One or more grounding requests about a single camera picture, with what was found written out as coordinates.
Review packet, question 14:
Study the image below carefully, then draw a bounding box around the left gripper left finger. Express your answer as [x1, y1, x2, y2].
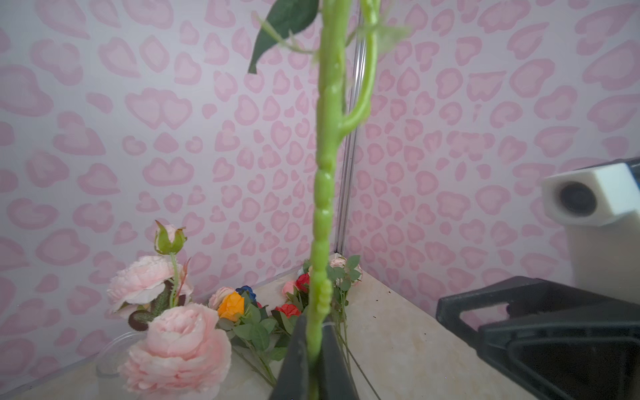
[268, 316, 309, 400]

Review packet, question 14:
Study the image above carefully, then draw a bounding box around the blue rose stem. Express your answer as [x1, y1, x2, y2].
[236, 285, 259, 307]

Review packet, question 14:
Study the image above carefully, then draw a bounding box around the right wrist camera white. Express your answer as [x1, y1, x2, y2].
[541, 157, 639, 304]

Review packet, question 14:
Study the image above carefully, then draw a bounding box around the right aluminium frame strut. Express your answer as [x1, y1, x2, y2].
[333, 38, 367, 254]

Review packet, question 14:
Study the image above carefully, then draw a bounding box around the clear glass cylinder vase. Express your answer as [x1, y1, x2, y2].
[95, 331, 146, 378]

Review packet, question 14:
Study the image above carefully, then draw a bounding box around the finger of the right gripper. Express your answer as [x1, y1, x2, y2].
[436, 276, 639, 399]

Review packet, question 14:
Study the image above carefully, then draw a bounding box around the pink peony flower stem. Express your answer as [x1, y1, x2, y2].
[119, 303, 232, 399]

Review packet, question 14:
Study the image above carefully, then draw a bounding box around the pink peony branch with bud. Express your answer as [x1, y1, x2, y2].
[248, 1, 412, 399]

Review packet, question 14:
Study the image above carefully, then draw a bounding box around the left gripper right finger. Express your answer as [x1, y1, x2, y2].
[319, 322, 359, 400]

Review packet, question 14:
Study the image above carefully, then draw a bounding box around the orange rose stem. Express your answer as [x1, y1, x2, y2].
[209, 288, 276, 388]

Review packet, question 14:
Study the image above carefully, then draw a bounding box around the striped pink peony branch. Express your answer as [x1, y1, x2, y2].
[107, 221, 193, 332]

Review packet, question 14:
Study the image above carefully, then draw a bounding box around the small mixed roses spray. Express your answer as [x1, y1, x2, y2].
[272, 253, 380, 399]

